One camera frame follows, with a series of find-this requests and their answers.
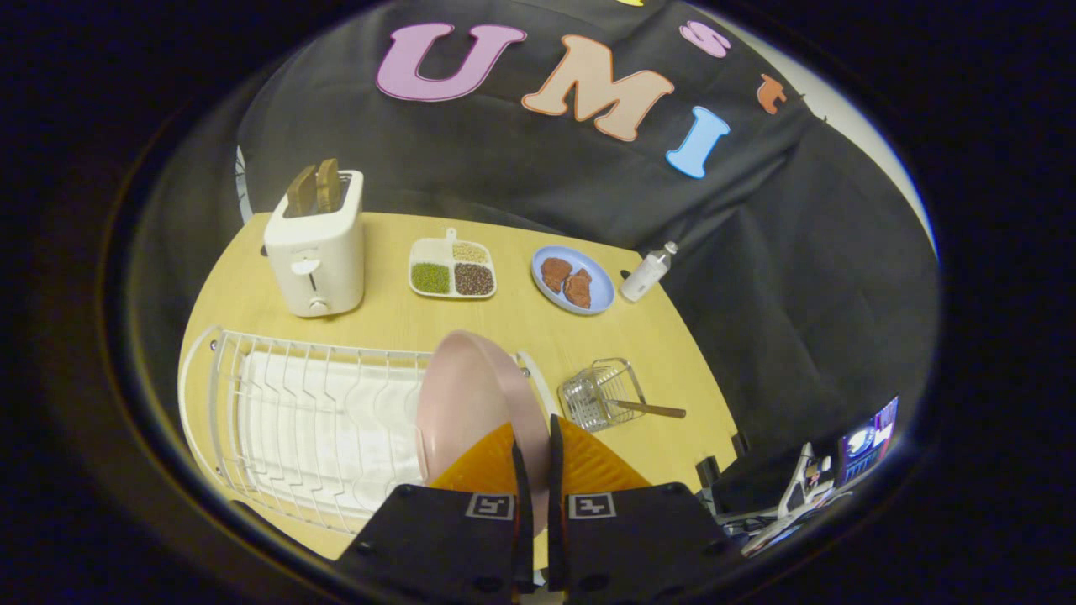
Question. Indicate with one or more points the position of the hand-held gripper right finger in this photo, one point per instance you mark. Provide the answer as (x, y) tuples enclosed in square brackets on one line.
[(555, 496)]

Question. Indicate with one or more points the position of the brown meat piece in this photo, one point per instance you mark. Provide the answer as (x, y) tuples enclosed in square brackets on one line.
[(555, 273), (578, 288)]

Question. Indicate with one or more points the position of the brown toast slice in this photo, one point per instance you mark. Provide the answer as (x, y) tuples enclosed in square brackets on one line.
[(301, 192), (329, 185)]

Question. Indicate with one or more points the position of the laptop screen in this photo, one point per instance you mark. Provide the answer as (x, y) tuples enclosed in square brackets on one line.
[(868, 440)]

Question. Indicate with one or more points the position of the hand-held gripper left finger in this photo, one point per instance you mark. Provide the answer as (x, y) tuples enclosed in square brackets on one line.
[(522, 504)]

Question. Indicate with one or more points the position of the white toaster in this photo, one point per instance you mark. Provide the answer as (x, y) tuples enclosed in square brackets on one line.
[(318, 256)]

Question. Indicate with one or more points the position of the black backdrop cloth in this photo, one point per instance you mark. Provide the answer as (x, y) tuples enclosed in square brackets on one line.
[(538, 168)]

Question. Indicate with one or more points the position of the white divided dish with beans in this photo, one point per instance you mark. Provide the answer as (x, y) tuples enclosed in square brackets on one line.
[(453, 269)]

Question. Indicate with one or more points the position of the pink plate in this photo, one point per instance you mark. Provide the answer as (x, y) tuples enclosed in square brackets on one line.
[(471, 403)]

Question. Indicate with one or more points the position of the white desk stand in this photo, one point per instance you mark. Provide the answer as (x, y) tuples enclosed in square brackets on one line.
[(799, 496)]

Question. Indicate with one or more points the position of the wooden spoon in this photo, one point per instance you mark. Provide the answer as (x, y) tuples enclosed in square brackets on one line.
[(651, 409)]

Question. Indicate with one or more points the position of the blue plate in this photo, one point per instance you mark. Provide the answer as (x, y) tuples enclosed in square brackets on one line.
[(573, 280)]

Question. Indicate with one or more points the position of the small white bottle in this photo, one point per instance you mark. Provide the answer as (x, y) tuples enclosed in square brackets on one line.
[(646, 274)]

